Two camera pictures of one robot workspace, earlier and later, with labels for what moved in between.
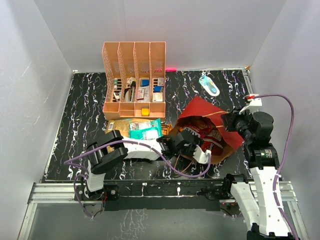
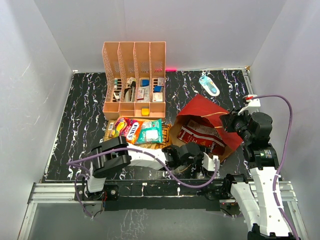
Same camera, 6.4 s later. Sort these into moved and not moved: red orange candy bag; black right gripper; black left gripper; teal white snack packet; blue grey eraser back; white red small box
Moved: black left gripper; red orange candy bag
Not moved: white red small box; blue grey eraser back; black right gripper; teal white snack packet
